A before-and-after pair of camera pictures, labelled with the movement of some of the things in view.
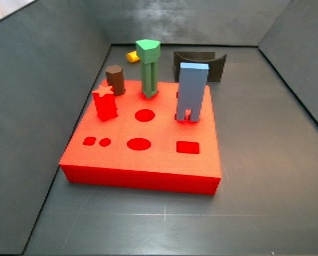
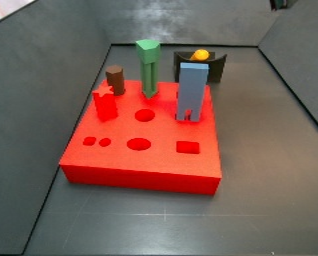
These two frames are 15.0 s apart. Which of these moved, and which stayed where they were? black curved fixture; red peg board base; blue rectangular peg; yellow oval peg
Moved: yellow oval peg
Stayed: blue rectangular peg; red peg board base; black curved fixture
